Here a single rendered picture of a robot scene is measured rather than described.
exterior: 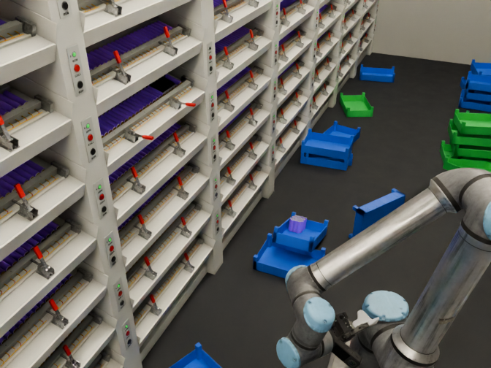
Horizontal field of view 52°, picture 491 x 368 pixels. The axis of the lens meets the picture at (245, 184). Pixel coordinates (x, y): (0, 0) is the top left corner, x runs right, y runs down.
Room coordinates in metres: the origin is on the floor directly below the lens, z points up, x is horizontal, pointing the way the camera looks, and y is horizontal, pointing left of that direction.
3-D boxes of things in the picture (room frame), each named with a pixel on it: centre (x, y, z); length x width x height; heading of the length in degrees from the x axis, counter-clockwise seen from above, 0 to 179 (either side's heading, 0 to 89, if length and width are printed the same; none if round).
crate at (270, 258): (1.86, -0.21, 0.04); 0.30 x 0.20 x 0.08; 66
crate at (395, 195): (2.12, -0.69, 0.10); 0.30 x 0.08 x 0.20; 123
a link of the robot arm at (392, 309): (1.21, -0.48, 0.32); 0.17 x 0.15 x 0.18; 9
